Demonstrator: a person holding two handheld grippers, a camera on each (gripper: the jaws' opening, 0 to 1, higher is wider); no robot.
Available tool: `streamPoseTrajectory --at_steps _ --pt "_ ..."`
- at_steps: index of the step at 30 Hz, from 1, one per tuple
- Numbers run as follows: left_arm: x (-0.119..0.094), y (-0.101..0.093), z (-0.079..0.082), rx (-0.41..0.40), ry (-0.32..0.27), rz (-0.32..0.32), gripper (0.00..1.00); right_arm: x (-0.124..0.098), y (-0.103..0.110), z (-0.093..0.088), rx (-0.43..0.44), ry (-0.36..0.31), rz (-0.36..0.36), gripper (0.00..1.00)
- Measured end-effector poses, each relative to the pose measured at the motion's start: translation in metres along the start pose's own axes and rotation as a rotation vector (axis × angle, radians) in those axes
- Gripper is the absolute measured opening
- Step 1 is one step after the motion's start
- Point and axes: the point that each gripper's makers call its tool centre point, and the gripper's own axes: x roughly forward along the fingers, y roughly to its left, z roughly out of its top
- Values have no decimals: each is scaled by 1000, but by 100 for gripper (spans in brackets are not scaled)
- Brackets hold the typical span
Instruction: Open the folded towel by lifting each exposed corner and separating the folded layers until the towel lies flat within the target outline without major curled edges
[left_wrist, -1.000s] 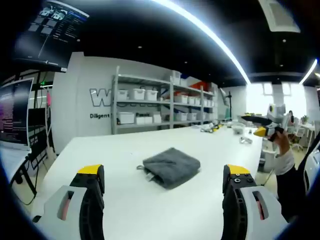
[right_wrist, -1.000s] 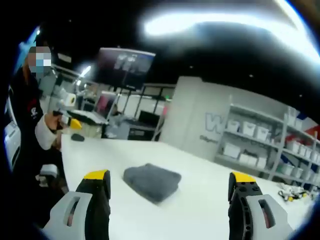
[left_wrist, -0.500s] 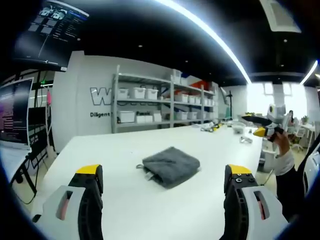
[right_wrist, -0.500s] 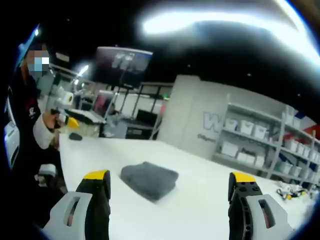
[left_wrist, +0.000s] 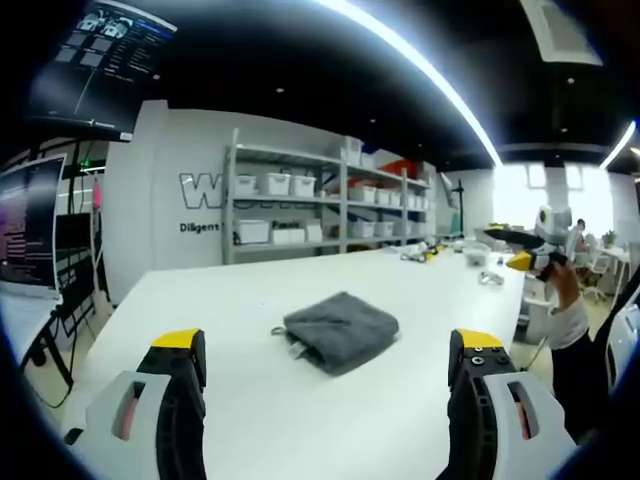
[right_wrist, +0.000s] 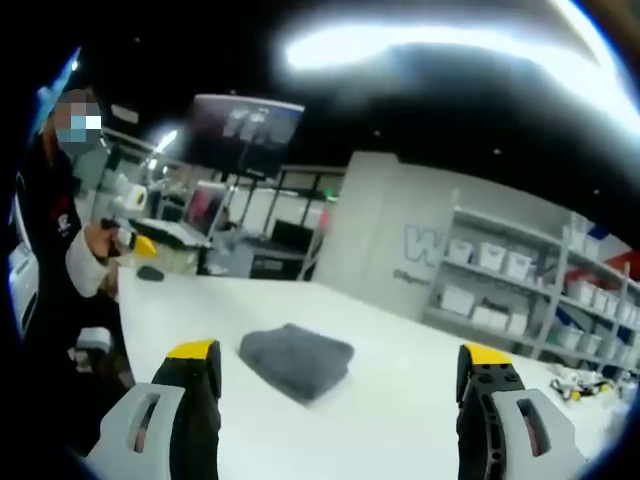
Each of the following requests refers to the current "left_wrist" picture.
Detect grey towel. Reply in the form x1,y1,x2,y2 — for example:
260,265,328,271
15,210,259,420
271,290,402,380

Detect person's right hand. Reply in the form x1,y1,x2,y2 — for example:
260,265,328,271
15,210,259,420
541,260,584,314

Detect small white container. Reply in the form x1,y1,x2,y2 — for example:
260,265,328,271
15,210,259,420
461,244,492,268

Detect white office chair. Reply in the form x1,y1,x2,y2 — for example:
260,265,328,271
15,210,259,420
582,247,619,304

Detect yellow and black tools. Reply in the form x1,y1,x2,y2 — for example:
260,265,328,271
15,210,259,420
398,241,455,264

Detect short ceiling light strip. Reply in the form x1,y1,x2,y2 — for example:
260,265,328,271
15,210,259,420
598,119,639,170

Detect white rounded device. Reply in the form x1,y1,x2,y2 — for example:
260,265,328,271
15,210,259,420
603,298,640,404

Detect long ceiling light strip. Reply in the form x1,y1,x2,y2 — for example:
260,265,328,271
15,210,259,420
319,0,503,167

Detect grey metal shelf unit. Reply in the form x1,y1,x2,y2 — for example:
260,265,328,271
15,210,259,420
221,127,437,267

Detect ceiling air conditioner vent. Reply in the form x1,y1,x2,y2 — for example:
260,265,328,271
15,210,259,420
518,0,605,65

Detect row of white storage bins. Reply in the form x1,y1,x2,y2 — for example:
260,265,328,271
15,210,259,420
232,137,434,246

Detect desk computer monitor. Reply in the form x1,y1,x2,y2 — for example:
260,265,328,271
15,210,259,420
0,153,68,302

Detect hanging dark screen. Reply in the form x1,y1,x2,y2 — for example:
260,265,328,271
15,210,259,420
24,0,180,144

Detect black cable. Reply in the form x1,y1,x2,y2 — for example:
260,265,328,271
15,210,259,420
29,307,99,409

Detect black side desk frame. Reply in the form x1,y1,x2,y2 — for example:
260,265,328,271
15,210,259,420
29,212,117,389

